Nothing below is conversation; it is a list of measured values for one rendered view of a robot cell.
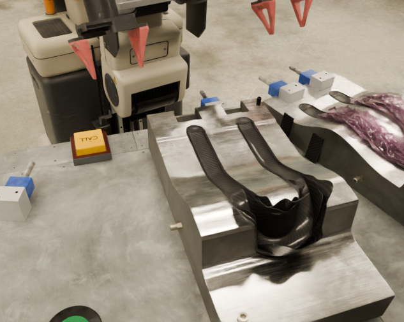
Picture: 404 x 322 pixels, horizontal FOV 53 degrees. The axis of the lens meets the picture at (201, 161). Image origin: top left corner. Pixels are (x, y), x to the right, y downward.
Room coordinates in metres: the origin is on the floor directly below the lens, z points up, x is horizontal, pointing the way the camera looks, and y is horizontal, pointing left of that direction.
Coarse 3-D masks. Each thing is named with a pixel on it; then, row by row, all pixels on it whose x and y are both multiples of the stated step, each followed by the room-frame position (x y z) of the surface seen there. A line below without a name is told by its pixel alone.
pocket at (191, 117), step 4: (196, 112) 0.74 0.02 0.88; (176, 116) 0.73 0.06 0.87; (180, 116) 0.73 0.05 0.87; (184, 116) 0.73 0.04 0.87; (188, 116) 0.74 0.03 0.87; (192, 116) 0.74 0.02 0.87; (196, 116) 0.74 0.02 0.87; (200, 116) 0.72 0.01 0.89; (180, 120) 0.73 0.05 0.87; (184, 120) 0.73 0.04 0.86; (188, 120) 0.74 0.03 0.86; (192, 120) 0.74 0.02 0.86
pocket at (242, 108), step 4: (240, 104) 0.78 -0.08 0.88; (228, 108) 0.77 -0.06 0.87; (232, 108) 0.77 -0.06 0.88; (236, 108) 0.77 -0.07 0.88; (240, 108) 0.78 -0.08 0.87; (244, 108) 0.77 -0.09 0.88; (228, 112) 0.77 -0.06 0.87; (232, 112) 0.77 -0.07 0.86; (236, 112) 0.77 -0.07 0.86; (240, 112) 0.78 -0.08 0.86
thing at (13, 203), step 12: (12, 180) 0.55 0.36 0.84; (24, 180) 0.55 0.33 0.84; (0, 192) 0.50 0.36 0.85; (12, 192) 0.50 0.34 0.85; (24, 192) 0.51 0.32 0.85; (0, 204) 0.48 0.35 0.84; (12, 204) 0.48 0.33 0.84; (24, 204) 0.50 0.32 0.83; (0, 216) 0.48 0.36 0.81; (12, 216) 0.48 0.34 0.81; (24, 216) 0.49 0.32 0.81
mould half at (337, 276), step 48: (240, 144) 0.63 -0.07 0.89; (288, 144) 0.64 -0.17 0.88; (192, 192) 0.47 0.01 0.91; (288, 192) 0.46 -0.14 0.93; (336, 192) 0.46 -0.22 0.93; (192, 240) 0.40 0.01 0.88; (240, 240) 0.38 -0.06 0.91; (336, 240) 0.42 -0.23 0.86; (240, 288) 0.33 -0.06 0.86; (288, 288) 0.33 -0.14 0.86; (336, 288) 0.34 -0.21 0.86; (384, 288) 0.34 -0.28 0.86
